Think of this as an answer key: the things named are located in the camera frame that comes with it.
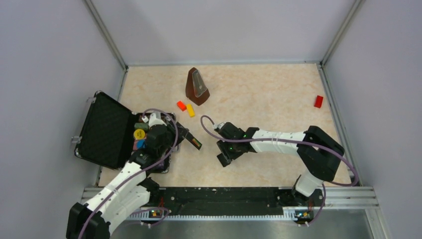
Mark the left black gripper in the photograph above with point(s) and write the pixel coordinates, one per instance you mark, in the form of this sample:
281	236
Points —
182	133

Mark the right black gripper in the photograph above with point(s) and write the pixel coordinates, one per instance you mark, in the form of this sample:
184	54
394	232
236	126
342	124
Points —
229	156

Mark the black remote control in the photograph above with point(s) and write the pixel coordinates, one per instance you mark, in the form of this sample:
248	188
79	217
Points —
189	138

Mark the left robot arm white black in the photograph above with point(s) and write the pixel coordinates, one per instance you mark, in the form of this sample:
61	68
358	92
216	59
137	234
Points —
131	189

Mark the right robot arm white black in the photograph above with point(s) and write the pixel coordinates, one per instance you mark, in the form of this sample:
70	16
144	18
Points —
318	151

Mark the yellow block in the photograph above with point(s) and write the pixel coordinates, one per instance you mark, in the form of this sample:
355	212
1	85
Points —
190	110

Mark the orange block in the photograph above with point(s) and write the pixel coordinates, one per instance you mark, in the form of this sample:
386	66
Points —
181	106

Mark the blue poker chip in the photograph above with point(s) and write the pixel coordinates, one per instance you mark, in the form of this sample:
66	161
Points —
140	144

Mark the yellow poker chip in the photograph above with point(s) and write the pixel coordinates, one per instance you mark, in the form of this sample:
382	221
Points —
139	134

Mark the brown wooden metronome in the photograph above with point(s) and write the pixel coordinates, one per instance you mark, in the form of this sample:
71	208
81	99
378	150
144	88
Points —
196	90

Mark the black poker chip case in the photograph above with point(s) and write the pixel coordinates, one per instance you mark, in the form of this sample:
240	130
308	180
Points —
107	133

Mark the red block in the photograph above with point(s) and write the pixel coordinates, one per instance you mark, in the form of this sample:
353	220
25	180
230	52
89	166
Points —
318	101

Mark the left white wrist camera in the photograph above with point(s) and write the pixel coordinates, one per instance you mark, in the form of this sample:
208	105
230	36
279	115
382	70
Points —
153	119

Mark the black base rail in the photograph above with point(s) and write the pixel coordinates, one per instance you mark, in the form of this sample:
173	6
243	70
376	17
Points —
231	201

